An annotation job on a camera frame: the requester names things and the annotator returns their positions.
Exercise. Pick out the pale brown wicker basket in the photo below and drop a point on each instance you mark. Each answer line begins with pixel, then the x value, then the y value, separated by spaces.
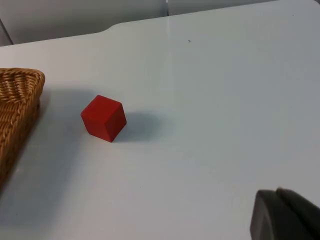
pixel 15 105

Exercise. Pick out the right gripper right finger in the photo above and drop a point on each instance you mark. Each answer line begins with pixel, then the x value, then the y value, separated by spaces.
pixel 306 210

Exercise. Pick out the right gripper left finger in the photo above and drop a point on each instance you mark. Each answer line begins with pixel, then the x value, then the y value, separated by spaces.
pixel 270 220

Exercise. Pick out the red cube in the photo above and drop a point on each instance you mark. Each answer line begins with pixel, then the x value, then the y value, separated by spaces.
pixel 103 120

